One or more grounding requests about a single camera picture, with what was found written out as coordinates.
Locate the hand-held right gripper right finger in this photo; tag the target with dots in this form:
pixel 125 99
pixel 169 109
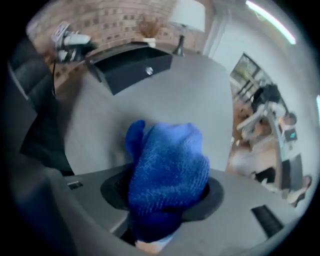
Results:
pixel 237 200

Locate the open laptop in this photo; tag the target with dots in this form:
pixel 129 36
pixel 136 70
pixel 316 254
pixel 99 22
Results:
pixel 292 135

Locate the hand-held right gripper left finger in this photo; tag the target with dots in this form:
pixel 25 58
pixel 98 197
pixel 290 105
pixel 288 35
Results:
pixel 75 200

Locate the long light office desk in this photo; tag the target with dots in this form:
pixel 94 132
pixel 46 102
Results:
pixel 277 150

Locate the black box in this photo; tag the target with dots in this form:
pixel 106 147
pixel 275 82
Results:
pixel 130 67

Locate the blue cloth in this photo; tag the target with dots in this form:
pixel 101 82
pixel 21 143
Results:
pixel 170 175

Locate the black office chair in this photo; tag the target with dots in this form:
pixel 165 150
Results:
pixel 265 95

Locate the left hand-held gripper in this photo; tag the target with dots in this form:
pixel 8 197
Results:
pixel 60 32

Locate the ceiling tube light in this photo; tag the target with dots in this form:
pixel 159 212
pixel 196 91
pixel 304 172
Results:
pixel 272 21

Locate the person's black vest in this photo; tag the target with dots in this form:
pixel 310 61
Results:
pixel 45 137

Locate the white shade table lamp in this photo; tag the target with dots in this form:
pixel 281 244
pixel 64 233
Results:
pixel 190 12

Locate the dark computer monitor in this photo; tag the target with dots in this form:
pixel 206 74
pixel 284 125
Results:
pixel 292 172

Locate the dried plant in white vase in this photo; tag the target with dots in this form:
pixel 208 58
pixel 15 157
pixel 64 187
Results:
pixel 148 27

